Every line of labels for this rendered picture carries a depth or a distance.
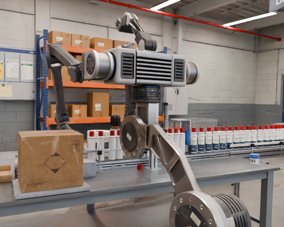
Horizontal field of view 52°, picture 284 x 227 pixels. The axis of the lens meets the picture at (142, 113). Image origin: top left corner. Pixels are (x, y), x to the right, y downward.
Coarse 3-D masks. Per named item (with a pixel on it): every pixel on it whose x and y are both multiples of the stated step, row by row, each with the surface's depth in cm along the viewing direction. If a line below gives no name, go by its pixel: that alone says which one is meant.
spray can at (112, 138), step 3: (111, 132) 200; (114, 132) 201; (111, 135) 200; (114, 135) 201; (111, 138) 199; (114, 138) 200; (111, 141) 199; (114, 141) 200; (111, 144) 200; (114, 144) 200; (111, 147) 200; (114, 147) 200; (111, 153) 200; (114, 153) 200; (108, 156) 202; (111, 156) 200; (114, 156) 201; (108, 159) 202; (111, 159) 200; (114, 159) 201
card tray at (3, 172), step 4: (0, 168) 184; (4, 168) 185; (8, 168) 186; (0, 172) 181; (4, 172) 181; (8, 172) 181; (0, 176) 161; (4, 176) 161; (8, 176) 162; (0, 180) 161; (4, 180) 161; (8, 180) 162
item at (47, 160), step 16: (32, 144) 139; (48, 144) 142; (64, 144) 146; (80, 144) 150; (32, 160) 139; (48, 160) 143; (64, 160) 146; (80, 160) 150; (32, 176) 140; (48, 176) 143; (64, 176) 147; (80, 176) 150
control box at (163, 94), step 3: (162, 87) 197; (165, 87) 205; (162, 90) 197; (165, 90) 206; (162, 93) 197; (165, 93) 207; (162, 96) 198; (165, 96) 207; (162, 99) 198; (165, 99) 208; (162, 102) 198
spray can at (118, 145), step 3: (117, 132) 203; (117, 135) 203; (117, 138) 202; (117, 141) 202; (117, 144) 202; (117, 147) 202; (120, 147) 202; (120, 150) 202; (117, 153) 203; (120, 153) 203; (117, 156) 203; (120, 156) 203
